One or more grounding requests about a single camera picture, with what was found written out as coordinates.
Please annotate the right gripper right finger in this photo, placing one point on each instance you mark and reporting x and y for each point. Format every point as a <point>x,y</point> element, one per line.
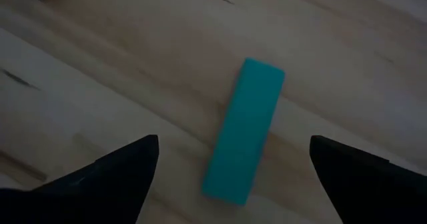
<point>373,190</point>

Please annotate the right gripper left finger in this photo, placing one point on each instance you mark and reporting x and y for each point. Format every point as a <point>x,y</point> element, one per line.
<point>100,190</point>

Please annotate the teal rectangular block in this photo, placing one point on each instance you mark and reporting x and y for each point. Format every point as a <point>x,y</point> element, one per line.
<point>243,130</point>

